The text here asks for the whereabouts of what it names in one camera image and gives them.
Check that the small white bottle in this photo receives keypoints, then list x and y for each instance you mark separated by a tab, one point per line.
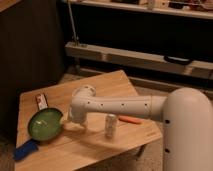
110	125

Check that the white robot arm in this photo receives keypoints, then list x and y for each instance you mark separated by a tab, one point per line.
186	113

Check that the orange carrot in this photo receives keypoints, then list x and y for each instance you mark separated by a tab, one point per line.
132	120

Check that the red white snack packet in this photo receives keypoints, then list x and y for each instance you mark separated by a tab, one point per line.
41	101

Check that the wooden table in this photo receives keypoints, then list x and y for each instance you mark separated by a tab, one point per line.
75	147

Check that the green bowl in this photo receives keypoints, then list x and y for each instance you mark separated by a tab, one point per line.
45	124

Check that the metal stand pole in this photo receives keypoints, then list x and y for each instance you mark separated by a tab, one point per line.
75	37

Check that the blue sponge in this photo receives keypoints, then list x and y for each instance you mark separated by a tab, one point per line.
24	150

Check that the white lower shelf board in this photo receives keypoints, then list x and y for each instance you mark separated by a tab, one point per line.
138	60

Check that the upper shelf board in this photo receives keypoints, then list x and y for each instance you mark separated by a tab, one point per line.
140	8

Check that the black handle on shelf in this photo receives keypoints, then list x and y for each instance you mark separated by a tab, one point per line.
178	61

